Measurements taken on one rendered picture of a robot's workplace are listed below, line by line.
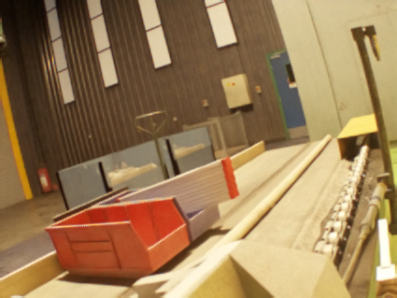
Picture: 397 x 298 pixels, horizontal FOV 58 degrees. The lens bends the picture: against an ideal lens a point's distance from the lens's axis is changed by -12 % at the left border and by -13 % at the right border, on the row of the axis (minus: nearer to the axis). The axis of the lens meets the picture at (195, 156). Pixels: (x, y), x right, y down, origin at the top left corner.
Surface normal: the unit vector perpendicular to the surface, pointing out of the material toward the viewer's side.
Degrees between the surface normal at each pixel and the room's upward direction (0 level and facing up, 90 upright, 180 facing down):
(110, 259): 92
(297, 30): 90
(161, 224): 88
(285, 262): 54
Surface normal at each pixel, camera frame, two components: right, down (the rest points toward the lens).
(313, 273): 0.54, -0.70
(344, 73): -0.47, 0.21
